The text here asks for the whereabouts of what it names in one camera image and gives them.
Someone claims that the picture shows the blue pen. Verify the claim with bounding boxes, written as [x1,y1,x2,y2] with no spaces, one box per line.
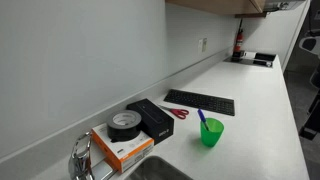
[196,108,210,132]

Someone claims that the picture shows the black rectangular product box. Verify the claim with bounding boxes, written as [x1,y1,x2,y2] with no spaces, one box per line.
[126,98,175,145]

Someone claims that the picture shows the black computer keyboard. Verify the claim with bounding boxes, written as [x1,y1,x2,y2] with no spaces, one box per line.
[163,88,236,117]

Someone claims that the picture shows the orange and white box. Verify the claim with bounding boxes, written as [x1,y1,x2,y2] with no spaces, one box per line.
[91,123,155,174]

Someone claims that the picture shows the green plastic cup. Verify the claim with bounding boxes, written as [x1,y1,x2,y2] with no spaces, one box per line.
[199,117,225,148]

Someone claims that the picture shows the stainless steel sink basin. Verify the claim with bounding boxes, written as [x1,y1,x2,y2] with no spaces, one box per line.
[124,155,194,180]

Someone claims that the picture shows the red fire extinguisher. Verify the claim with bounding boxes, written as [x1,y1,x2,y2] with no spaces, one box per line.
[232,18,245,58]

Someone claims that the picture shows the black tray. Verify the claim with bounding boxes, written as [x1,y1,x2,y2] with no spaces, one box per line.
[223,52,277,69]

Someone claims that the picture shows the chrome sink faucet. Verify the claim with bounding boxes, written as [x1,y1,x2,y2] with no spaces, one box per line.
[68,131,118,180]

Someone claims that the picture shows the black stand base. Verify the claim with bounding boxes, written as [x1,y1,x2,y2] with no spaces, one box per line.
[298,63,320,141]

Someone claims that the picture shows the grey chair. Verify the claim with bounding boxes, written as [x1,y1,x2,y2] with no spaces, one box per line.
[298,28,320,60]

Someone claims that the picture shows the red handled scissors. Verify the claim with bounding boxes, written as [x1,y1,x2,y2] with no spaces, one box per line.
[157,104,190,120]

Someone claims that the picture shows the black duct tape roll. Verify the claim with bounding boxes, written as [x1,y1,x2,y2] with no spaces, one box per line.
[106,109,143,143]

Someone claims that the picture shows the wooden wall cabinet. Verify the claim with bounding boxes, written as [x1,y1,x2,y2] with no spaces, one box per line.
[165,0,268,18]

